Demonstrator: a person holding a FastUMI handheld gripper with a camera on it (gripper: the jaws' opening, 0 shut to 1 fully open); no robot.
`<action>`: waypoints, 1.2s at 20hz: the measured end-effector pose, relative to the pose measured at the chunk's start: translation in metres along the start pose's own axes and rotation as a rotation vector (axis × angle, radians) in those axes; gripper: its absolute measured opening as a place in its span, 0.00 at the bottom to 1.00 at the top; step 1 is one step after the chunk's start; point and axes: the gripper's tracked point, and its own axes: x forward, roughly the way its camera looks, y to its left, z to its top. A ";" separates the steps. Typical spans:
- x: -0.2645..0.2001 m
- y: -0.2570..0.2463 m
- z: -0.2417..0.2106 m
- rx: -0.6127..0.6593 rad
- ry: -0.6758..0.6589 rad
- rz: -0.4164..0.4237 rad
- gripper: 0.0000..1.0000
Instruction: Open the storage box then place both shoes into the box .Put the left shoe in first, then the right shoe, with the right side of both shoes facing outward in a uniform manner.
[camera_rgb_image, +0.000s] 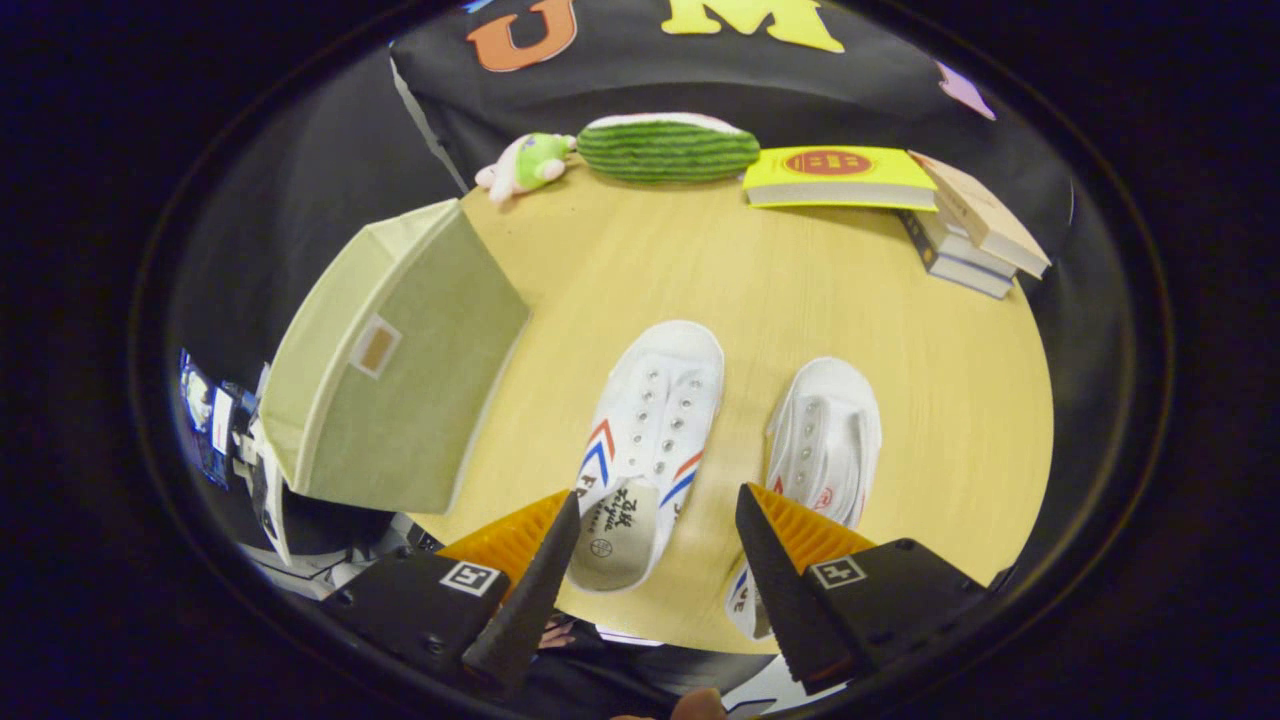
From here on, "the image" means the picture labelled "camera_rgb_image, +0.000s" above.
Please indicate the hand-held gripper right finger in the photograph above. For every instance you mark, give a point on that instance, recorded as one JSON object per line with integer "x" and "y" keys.
{"x": 780, "y": 590}

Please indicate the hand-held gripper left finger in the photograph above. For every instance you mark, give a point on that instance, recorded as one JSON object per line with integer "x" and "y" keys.
{"x": 535, "y": 590}

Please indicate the green fabric storage box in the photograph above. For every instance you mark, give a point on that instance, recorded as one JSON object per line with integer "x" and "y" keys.
{"x": 400, "y": 400}

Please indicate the person's clothing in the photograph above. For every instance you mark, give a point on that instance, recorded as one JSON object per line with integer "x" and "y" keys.
{"x": 640, "y": 675}

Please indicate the white canvas shoe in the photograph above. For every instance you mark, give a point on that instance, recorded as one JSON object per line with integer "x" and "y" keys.
{"x": 830, "y": 440}
{"x": 655, "y": 420}

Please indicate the white panel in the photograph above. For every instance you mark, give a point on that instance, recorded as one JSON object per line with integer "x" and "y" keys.
{"x": 270, "y": 490}

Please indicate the black backdrop cloth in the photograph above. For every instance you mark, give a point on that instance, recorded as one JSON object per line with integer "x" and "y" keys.
{"x": 700, "y": 90}

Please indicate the pink and green plush toy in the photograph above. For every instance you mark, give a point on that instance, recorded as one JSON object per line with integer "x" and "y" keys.
{"x": 530, "y": 165}

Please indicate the yellow book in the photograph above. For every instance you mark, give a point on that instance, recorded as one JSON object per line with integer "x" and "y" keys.
{"x": 790, "y": 172}

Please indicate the watermelon slice plush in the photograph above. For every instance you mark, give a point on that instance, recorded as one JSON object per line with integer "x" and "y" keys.
{"x": 665, "y": 150}

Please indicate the grey paperback book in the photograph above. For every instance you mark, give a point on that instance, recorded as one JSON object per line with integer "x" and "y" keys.
{"x": 950, "y": 245}
{"x": 965, "y": 278}

